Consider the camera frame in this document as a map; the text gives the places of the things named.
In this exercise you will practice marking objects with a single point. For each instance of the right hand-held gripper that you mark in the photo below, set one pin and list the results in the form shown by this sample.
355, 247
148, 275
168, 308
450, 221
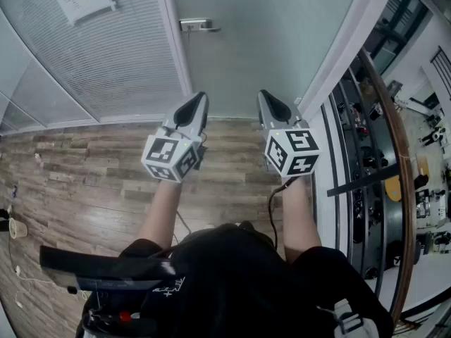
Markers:
292, 153

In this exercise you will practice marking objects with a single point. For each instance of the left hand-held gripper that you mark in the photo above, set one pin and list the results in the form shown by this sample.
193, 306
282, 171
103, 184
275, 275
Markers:
169, 153

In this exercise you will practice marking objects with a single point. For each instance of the frosted glass door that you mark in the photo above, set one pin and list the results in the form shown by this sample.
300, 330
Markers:
264, 30

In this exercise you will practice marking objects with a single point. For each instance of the person's right forearm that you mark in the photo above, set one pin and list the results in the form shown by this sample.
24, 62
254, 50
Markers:
299, 217

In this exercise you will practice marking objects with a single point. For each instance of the person's left forearm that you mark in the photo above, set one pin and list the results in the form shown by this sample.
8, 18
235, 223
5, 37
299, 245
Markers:
160, 213

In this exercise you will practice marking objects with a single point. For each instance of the black railing with wooden handrail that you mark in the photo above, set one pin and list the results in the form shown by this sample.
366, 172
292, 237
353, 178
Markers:
363, 181

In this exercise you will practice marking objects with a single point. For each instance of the round yellow table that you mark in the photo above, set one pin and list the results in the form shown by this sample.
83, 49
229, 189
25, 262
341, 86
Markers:
393, 188

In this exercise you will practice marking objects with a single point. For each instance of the small white floor scrap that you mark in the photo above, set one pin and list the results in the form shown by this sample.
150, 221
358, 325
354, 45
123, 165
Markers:
38, 156

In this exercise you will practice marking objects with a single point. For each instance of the person's black shirt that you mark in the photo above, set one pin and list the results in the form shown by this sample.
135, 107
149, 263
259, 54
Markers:
246, 276

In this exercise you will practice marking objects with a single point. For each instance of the black curved band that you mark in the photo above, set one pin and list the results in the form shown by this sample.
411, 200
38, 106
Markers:
105, 266

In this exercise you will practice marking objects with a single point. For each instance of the small blue floor object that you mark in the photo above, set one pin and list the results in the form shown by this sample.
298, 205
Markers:
14, 191

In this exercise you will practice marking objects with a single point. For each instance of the black chest-mounted device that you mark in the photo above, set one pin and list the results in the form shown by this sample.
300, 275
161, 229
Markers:
116, 322

